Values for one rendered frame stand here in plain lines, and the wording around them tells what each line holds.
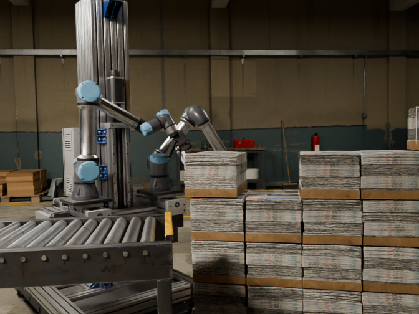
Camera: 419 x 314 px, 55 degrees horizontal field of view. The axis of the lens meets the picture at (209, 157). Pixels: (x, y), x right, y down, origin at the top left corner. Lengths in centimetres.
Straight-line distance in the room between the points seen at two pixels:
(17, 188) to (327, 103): 656
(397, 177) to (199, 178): 97
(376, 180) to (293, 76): 724
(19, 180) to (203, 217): 619
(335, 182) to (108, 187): 133
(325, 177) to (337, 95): 750
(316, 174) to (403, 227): 48
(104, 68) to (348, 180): 158
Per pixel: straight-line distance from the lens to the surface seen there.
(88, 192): 235
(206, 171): 214
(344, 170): 210
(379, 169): 212
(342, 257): 217
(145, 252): 140
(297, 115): 918
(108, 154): 254
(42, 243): 159
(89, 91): 221
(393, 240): 219
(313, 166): 209
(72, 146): 280
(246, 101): 891
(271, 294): 224
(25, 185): 807
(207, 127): 266
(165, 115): 234
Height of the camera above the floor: 116
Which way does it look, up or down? 3 degrees down
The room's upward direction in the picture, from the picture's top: 1 degrees counter-clockwise
